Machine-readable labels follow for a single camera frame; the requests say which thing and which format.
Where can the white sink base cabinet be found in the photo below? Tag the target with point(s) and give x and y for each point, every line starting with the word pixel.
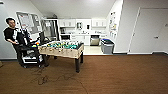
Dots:
pixel 82 40

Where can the blue recycling bin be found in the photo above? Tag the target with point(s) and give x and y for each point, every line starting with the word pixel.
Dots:
pixel 104 40

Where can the green foosball table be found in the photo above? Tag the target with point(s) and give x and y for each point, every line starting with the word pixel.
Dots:
pixel 63 48

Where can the narrow white drawer stack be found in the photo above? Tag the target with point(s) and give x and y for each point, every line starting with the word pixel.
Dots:
pixel 102 36

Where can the black built-in microwave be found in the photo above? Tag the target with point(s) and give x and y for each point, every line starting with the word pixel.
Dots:
pixel 65 37

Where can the grey bin black lid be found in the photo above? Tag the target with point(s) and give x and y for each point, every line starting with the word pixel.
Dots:
pixel 108 48

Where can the stainless steel refrigerator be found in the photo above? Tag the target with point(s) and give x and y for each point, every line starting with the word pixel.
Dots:
pixel 50 30

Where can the black wheeled cart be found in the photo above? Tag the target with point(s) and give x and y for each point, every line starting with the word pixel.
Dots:
pixel 30 53

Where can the grey bulletin board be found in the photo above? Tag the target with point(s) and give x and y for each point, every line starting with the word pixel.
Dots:
pixel 28 21

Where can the white door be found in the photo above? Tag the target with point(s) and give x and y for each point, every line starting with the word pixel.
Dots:
pixel 148 31

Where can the person in black shirt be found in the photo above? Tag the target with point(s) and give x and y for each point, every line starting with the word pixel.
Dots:
pixel 13 33

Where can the white wall cabinet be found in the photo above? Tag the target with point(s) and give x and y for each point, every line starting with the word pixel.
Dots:
pixel 99 23
pixel 67 23

